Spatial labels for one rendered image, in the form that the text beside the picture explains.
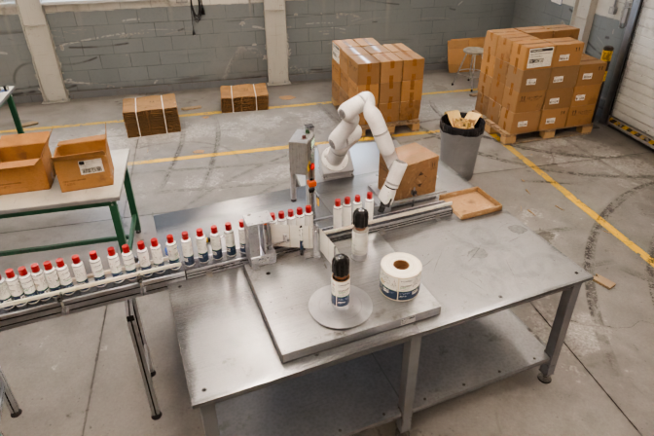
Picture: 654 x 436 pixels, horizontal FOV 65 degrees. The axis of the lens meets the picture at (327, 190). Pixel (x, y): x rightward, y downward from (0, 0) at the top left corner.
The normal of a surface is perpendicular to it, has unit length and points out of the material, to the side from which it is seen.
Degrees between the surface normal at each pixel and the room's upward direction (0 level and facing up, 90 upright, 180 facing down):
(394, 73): 90
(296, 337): 0
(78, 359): 0
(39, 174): 90
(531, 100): 90
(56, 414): 0
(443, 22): 90
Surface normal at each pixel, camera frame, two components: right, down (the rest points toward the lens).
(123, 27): 0.23, 0.49
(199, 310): 0.00, -0.86
